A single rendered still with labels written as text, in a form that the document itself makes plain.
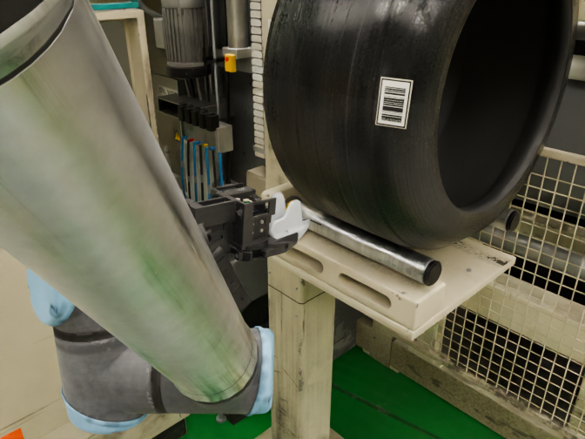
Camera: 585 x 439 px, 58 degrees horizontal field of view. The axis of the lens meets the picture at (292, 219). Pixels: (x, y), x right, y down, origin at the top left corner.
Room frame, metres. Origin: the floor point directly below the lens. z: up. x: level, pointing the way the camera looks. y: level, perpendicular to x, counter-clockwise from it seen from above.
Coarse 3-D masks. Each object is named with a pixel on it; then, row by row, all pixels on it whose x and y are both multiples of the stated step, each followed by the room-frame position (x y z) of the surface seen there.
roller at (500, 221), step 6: (504, 210) 0.94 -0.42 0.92; (510, 210) 0.93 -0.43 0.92; (504, 216) 0.93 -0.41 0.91; (510, 216) 0.92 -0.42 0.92; (516, 216) 0.93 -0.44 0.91; (492, 222) 0.94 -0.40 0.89; (498, 222) 0.93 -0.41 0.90; (504, 222) 0.92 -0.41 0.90; (510, 222) 0.91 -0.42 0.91; (516, 222) 0.93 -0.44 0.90; (504, 228) 0.92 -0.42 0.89; (510, 228) 0.91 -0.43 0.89
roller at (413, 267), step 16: (304, 208) 0.95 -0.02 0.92; (320, 224) 0.90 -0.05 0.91; (336, 224) 0.88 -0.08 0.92; (336, 240) 0.87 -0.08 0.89; (352, 240) 0.84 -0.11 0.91; (368, 240) 0.82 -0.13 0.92; (384, 240) 0.81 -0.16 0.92; (368, 256) 0.81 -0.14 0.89; (384, 256) 0.78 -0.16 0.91; (400, 256) 0.77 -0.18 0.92; (416, 256) 0.76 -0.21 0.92; (400, 272) 0.76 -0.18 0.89; (416, 272) 0.73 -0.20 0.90; (432, 272) 0.73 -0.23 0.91
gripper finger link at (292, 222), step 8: (296, 200) 0.66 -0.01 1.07; (288, 208) 0.65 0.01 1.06; (296, 208) 0.66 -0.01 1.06; (288, 216) 0.64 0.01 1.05; (296, 216) 0.66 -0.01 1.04; (272, 224) 0.62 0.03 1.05; (280, 224) 0.63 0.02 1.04; (288, 224) 0.64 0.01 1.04; (296, 224) 0.66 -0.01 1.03; (304, 224) 0.68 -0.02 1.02; (272, 232) 0.62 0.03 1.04; (280, 232) 0.63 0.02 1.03; (288, 232) 0.64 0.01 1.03; (296, 232) 0.64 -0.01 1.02; (304, 232) 0.66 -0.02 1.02
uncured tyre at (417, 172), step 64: (320, 0) 0.77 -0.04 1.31; (384, 0) 0.70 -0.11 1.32; (448, 0) 0.70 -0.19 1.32; (512, 0) 1.10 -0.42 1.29; (576, 0) 0.97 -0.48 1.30; (320, 64) 0.73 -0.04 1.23; (384, 64) 0.67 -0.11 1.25; (448, 64) 0.69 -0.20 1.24; (512, 64) 1.10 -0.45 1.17; (320, 128) 0.72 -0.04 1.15; (384, 128) 0.66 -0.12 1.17; (448, 128) 1.14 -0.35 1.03; (512, 128) 1.05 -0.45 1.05; (320, 192) 0.78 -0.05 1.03; (384, 192) 0.68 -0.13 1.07; (448, 192) 1.00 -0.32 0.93; (512, 192) 0.89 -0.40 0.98
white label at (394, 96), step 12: (384, 84) 0.66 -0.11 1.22; (396, 84) 0.66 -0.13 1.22; (408, 84) 0.65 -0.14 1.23; (384, 96) 0.66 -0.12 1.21; (396, 96) 0.65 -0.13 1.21; (408, 96) 0.65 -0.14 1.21; (384, 108) 0.66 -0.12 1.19; (396, 108) 0.65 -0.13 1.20; (408, 108) 0.65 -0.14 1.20; (384, 120) 0.66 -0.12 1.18; (396, 120) 0.65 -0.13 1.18
